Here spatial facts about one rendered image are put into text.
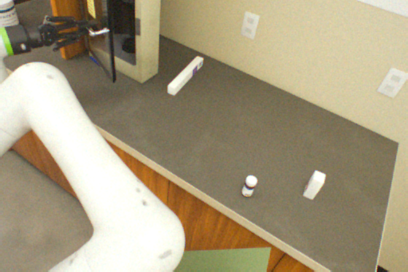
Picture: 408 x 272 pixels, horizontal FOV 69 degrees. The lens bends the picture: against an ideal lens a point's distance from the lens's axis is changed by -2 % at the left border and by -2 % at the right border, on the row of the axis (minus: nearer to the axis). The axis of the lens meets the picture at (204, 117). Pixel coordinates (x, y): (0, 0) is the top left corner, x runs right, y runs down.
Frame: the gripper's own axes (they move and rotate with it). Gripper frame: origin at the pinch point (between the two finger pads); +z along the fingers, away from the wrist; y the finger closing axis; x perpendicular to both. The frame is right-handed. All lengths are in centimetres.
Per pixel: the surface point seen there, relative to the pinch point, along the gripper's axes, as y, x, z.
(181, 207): -48, -57, 8
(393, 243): -88, -115, 108
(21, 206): -120, 26, -48
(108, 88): -26.0, -4.7, 3.7
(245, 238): -41, -81, 18
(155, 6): 5.9, -4.9, 24.9
